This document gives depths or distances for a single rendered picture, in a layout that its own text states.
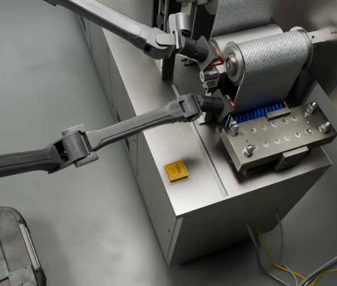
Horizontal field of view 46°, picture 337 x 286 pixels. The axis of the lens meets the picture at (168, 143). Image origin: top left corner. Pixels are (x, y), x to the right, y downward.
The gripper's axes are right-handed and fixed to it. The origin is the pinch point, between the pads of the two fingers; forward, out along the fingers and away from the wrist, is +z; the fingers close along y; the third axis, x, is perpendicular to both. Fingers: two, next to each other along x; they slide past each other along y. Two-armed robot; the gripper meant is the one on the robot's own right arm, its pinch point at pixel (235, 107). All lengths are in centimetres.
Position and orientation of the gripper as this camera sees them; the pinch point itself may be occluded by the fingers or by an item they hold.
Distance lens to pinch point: 146.5
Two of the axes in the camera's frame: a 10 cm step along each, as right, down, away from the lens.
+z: 7.8, 0.2, 6.3
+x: 5.3, -5.7, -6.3
